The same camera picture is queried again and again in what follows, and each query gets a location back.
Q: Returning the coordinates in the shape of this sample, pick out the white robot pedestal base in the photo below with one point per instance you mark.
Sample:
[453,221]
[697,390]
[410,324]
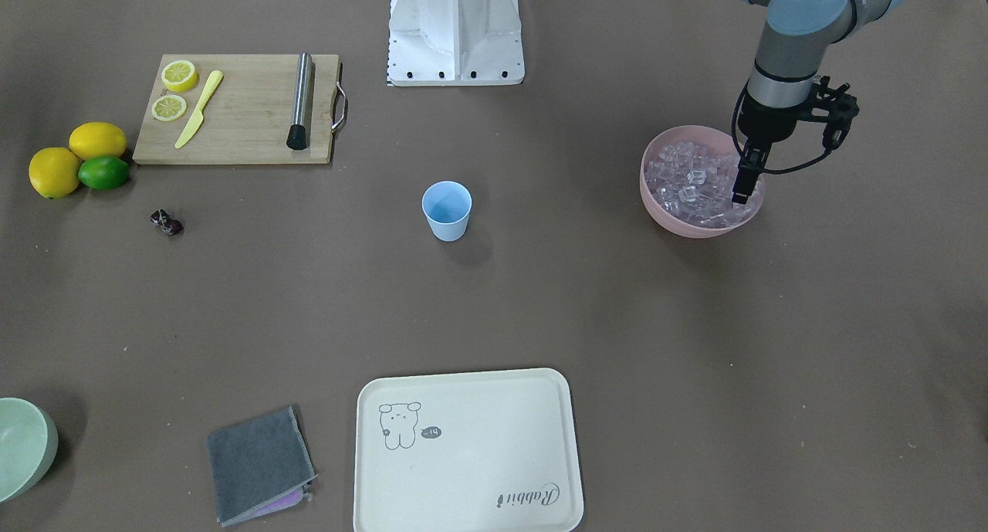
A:
[455,43]

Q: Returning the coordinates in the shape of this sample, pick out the whole lemon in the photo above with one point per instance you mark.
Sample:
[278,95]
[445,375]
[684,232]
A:
[97,139]
[53,172]

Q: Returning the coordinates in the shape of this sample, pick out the cream serving tray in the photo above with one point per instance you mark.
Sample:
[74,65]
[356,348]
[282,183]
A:
[477,451]

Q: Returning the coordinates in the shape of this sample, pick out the bamboo cutting board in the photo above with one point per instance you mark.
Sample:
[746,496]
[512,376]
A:
[248,117]

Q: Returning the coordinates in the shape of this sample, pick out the upper lemon slice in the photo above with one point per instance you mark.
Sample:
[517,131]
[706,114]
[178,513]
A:
[179,76]

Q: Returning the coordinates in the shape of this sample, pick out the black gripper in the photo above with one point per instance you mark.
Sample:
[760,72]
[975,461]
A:
[762,124]

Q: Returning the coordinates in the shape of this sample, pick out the grey folded cloth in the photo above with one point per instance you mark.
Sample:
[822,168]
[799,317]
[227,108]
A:
[259,466]

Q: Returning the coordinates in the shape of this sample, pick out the dark red cherries pair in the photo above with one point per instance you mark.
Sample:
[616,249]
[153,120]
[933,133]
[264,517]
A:
[166,223]

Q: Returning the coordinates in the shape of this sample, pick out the upper whole lemon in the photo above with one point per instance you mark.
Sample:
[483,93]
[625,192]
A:
[97,139]

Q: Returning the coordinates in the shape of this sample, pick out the light blue plastic cup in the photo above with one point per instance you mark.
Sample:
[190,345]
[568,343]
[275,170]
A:
[447,206]

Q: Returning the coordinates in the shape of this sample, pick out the yellow plastic knife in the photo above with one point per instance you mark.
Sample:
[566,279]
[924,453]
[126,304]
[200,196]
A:
[197,117]

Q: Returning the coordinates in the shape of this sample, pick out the steel muddler black tip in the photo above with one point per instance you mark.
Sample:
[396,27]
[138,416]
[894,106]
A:
[299,133]

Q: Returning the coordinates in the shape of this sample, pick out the lemon slice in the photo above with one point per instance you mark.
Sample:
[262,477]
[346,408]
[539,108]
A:
[168,108]
[179,76]

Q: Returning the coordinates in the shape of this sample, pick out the clear ice cubes pile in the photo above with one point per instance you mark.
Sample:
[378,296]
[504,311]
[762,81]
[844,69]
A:
[692,183]

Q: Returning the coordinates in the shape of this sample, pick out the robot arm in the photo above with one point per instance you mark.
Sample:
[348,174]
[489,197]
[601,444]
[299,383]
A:
[785,88]

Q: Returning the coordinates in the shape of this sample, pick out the lower lemon slice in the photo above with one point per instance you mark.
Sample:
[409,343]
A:
[168,108]

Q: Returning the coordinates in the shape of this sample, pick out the green lime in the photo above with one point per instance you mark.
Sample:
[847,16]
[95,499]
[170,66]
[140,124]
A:
[104,172]

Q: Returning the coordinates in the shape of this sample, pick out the pink bowl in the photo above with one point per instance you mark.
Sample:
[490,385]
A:
[721,142]

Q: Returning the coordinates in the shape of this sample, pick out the lower whole lemon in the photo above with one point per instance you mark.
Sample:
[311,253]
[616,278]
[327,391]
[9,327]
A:
[53,172]

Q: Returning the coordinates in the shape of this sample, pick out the mint green bowl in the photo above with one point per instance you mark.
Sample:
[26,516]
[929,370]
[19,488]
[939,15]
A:
[29,443]

